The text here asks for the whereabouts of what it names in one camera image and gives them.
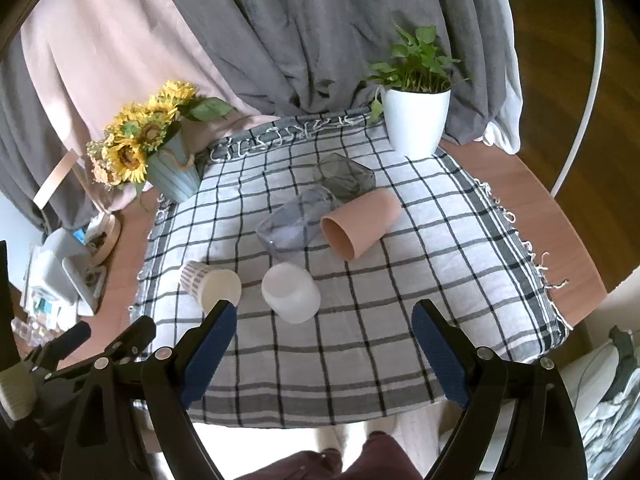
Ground white plastic box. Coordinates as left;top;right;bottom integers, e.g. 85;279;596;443
27;229;108;317

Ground white curved tube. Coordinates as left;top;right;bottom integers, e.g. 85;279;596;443
550;0;607;197

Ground white curtain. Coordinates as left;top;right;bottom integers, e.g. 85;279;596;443
481;0;522;156

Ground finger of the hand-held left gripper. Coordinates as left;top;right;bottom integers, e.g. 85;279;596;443
30;316;157;377
30;321;92;361

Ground grey curtain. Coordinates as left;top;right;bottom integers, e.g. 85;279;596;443
150;0;507;147
0;34;103;233

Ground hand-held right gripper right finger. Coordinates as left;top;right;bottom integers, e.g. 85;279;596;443
411;299;588;480

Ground pink curtain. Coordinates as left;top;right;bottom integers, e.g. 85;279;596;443
20;0;282;213

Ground black white checked cloth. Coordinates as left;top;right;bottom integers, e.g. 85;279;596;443
127;109;573;430

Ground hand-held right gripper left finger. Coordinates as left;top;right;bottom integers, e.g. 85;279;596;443
60;299;238;480

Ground flat wooden stick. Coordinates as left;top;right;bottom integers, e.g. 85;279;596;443
33;152;77;209

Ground grey faceted glass cup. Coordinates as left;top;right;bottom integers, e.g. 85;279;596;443
313;152;376;202

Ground white frosted cup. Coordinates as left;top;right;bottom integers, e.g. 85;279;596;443
261;262;322;324

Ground grey patterned cloth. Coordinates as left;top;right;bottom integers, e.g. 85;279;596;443
575;325;640;480

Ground sunflowers in blue ribbed pot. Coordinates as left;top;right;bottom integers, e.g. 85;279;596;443
86;80;238;203

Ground green plant in white pot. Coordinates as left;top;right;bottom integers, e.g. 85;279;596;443
364;24;472;157

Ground round wooden tray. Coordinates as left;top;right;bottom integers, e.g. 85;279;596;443
86;211;123;267

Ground terracotta pink cup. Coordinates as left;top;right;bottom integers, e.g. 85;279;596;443
320;187;403;261

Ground cream striped paper cup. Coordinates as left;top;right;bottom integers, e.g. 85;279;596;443
180;260;243;317

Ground clear glass cup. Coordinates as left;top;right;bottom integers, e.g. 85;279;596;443
256;185;347;262

